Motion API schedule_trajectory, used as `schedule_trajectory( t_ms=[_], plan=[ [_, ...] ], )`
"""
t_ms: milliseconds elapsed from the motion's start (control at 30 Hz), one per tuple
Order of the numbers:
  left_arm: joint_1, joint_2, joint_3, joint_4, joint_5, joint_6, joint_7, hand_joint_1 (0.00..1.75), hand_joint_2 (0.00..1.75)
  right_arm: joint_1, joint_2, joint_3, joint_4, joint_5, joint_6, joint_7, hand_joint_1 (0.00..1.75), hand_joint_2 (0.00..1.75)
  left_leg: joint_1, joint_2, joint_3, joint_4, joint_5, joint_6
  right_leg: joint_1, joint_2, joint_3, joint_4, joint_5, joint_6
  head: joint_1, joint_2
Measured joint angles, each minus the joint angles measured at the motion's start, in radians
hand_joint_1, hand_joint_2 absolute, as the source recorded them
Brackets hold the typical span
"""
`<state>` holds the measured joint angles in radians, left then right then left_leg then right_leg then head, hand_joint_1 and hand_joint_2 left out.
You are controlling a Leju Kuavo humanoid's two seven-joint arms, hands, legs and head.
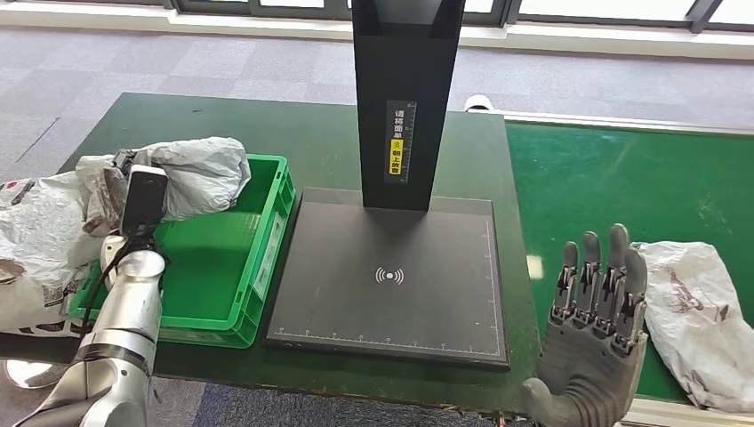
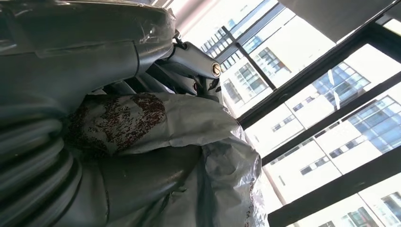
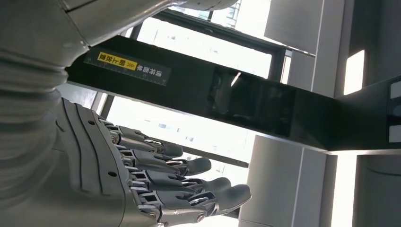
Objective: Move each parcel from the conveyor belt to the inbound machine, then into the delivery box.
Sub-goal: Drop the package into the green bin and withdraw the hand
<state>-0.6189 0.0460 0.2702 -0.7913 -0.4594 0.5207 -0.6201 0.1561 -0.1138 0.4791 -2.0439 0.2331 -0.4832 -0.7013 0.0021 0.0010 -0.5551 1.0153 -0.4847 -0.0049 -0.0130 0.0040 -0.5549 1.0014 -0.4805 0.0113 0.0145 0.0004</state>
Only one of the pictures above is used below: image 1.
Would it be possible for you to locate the white parcel with brown line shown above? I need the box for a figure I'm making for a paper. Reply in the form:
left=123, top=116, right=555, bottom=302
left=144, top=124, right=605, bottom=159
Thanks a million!
left=630, top=240, right=754, bottom=414

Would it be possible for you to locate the black scanner column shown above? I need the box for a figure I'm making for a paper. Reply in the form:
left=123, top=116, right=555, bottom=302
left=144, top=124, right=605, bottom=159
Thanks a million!
left=351, top=0, right=468, bottom=212

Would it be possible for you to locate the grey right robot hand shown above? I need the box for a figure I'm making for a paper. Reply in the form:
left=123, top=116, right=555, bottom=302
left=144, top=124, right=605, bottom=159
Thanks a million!
left=520, top=222, right=650, bottom=427

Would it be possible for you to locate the dark window frame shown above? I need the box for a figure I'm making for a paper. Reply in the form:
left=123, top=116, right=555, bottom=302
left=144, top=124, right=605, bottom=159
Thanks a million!
left=0, top=0, right=754, bottom=36

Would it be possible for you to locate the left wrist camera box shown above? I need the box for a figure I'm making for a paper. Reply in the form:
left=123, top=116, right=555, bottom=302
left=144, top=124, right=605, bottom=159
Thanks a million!
left=119, top=165, right=171, bottom=238

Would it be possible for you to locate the black scanner base plate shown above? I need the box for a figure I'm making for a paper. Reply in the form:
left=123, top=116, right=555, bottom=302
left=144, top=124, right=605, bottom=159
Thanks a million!
left=265, top=187, right=511, bottom=371

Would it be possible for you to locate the black and yellow column label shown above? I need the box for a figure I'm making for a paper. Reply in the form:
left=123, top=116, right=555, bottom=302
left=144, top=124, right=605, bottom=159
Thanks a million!
left=383, top=99, right=418, bottom=185

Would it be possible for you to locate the green plastic crate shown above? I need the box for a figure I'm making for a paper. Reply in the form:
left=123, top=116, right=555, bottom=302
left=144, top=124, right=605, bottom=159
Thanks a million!
left=68, top=154, right=298, bottom=350

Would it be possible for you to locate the white parcel bag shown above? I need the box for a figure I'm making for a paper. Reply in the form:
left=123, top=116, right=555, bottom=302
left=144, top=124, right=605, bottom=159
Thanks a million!
left=75, top=136, right=253, bottom=238

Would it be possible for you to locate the silver conveyor frame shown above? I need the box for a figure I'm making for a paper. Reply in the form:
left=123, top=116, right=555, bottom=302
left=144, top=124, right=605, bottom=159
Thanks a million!
left=494, top=110, right=754, bottom=427

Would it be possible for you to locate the white crate label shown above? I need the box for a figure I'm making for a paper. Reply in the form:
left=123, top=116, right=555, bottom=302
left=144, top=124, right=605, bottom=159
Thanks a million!
left=253, top=212, right=288, bottom=301

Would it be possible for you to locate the large white printed bag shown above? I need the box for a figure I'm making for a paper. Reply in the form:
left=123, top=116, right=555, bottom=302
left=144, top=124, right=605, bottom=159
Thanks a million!
left=0, top=171, right=119, bottom=338

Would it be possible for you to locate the green conveyor belt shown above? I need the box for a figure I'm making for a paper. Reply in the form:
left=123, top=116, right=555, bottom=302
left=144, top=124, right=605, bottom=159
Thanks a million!
left=505, top=120, right=754, bottom=405

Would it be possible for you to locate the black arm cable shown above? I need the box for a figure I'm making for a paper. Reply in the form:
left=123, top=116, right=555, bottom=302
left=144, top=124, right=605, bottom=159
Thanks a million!
left=77, top=235, right=148, bottom=337

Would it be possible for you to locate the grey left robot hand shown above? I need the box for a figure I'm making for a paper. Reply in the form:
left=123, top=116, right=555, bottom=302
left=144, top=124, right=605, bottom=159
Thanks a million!
left=111, top=148, right=140, bottom=178

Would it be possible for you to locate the round chrome base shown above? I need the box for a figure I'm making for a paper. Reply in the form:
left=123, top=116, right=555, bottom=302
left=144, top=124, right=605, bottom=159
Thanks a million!
left=4, top=359, right=66, bottom=391

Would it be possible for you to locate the dark green table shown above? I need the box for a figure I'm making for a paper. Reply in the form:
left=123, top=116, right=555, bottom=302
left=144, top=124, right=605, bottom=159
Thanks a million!
left=0, top=92, right=543, bottom=416

